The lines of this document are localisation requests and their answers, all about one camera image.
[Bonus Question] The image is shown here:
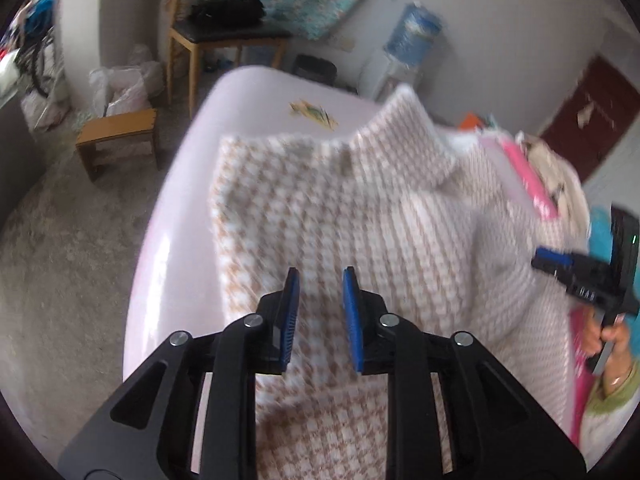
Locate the beige houndstooth knit coat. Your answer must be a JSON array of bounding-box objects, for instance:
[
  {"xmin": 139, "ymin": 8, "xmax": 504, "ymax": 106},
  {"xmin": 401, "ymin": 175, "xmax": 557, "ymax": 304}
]
[{"xmin": 210, "ymin": 82, "xmax": 576, "ymax": 480}]

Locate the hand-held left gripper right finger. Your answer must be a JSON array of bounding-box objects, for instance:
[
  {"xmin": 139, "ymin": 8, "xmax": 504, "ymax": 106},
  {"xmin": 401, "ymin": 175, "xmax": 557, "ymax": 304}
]
[{"xmin": 341, "ymin": 266, "xmax": 586, "ymax": 480}]

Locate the white plastic bag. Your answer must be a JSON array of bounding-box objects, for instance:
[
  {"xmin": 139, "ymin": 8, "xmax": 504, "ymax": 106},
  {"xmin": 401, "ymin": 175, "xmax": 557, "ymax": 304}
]
[{"xmin": 89, "ymin": 44, "xmax": 166, "ymax": 117}]

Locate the black waste bin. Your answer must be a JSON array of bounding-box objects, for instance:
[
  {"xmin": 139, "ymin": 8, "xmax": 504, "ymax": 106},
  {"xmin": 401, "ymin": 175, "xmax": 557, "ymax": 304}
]
[{"xmin": 292, "ymin": 54, "xmax": 337, "ymax": 88}]

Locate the dark red door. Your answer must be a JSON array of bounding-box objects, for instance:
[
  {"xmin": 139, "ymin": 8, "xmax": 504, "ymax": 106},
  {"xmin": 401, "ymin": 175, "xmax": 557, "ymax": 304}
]
[{"xmin": 540, "ymin": 55, "xmax": 640, "ymax": 183}]

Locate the black bag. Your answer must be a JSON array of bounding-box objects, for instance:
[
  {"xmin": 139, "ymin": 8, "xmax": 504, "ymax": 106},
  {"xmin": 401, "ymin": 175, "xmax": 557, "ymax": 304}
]
[{"xmin": 190, "ymin": 0, "xmax": 266, "ymax": 26}]

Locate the wooden chair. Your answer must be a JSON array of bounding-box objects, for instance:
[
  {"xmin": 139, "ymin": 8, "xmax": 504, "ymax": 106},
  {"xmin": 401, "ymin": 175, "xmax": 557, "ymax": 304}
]
[{"xmin": 159, "ymin": 0, "xmax": 293, "ymax": 106}]

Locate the folded wheelchair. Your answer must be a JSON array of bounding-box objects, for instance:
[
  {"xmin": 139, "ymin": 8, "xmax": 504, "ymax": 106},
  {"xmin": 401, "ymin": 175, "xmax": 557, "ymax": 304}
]
[{"xmin": 12, "ymin": 20, "xmax": 68, "ymax": 111}]

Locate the person's right forearm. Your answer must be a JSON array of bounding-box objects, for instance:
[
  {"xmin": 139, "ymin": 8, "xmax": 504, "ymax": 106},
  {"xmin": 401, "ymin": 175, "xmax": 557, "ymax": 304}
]
[{"xmin": 582, "ymin": 360, "xmax": 640, "ymax": 466}]

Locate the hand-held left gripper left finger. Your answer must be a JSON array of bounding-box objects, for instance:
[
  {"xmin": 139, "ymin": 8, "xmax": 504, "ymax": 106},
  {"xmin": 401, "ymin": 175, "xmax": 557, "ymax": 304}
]
[{"xmin": 57, "ymin": 267, "xmax": 302, "ymax": 480}]

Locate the beige clothes pile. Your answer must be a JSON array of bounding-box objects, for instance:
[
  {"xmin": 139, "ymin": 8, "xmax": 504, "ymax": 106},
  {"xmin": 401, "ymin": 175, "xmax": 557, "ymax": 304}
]
[{"xmin": 520, "ymin": 132, "xmax": 593, "ymax": 233}]

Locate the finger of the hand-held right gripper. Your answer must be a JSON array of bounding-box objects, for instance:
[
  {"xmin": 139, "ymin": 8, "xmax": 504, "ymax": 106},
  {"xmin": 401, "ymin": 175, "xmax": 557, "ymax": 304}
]
[{"xmin": 531, "ymin": 246, "xmax": 573, "ymax": 278}]

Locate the white water dispenser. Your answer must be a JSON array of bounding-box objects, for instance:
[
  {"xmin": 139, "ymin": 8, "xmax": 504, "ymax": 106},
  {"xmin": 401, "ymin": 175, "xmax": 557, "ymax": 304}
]
[{"xmin": 359, "ymin": 52, "xmax": 421, "ymax": 101}]

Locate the small wooden stool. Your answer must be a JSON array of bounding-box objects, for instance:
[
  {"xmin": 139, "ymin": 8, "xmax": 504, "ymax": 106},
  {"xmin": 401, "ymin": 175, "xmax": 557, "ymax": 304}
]
[{"xmin": 75, "ymin": 108, "xmax": 162, "ymax": 182}]

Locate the person's right hand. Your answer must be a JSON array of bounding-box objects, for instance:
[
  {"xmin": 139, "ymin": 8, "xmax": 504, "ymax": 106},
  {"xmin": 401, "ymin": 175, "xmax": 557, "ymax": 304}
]
[{"xmin": 582, "ymin": 307, "xmax": 630, "ymax": 373}]

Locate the pink floral blanket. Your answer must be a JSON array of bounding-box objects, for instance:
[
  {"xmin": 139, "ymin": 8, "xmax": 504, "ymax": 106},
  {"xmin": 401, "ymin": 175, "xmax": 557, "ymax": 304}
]
[{"xmin": 480, "ymin": 135, "xmax": 601, "ymax": 446}]

